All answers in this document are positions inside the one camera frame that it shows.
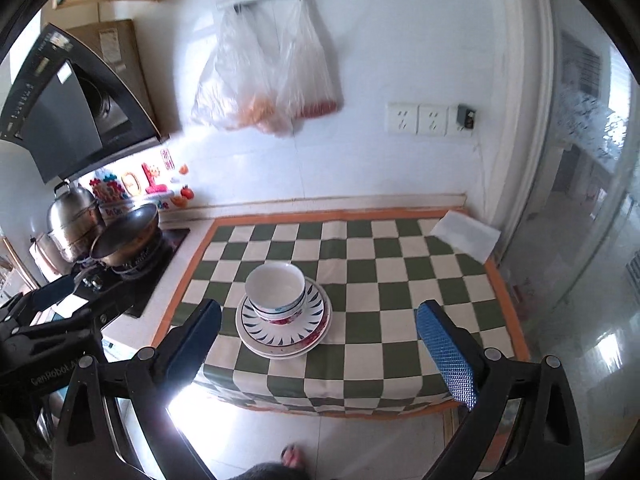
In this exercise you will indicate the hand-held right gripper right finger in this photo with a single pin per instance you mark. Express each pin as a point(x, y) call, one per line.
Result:
point(447, 355)

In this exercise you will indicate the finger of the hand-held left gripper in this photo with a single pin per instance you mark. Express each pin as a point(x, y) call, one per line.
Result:
point(107, 307)
point(50, 291)

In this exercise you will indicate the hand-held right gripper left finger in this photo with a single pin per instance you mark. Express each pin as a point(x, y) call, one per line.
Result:
point(195, 340)

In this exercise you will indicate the pink floral white plate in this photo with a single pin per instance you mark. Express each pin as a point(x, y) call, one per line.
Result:
point(280, 353)

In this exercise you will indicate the white bowl with pink flower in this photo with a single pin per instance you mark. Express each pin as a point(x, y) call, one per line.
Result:
point(280, 317)
point(275, 285)

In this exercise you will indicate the blue leaf pattern plate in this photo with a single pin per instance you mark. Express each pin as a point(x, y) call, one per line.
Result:
point(312, 310)

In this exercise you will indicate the stainless steel steamer pot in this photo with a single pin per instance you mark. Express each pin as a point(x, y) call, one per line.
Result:
point(72, 220)

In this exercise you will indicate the dark frying pan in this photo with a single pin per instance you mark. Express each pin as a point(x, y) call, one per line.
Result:
point(125, 232)

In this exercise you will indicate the black gas stove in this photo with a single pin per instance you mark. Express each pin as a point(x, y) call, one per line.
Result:
point(170, 245)

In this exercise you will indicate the green white checkered tablecloth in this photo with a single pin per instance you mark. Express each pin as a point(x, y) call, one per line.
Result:
point(390, 280)

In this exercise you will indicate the white folded cloth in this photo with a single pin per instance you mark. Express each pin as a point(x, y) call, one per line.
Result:
point(465, 235)

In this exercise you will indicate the person's dark grey clothing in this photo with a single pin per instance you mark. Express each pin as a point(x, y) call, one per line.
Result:
point(267, 472)

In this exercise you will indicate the person's foot in sandal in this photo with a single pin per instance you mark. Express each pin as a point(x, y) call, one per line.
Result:
point(295, 457)

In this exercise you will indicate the glass sliding door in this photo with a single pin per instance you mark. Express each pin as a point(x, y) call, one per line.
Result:
point(575, 260)

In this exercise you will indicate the black range hood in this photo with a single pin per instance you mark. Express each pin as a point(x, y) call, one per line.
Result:
point(60, 110)

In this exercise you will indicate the plastic bag with oranges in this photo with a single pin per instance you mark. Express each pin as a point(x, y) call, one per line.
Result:
point(235, 85)

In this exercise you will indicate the plastic bag with red contents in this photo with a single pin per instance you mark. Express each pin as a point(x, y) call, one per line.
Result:
point(310, 75)

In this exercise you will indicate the colourful wall stickers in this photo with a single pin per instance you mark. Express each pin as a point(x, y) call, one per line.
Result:
point(150, 180)

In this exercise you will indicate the white wall socket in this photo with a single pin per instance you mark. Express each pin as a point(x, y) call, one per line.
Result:
point(432, 120)
point(402, 119)

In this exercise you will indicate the wall socket with black plug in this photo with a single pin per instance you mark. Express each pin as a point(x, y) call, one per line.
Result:
point(465, 119)

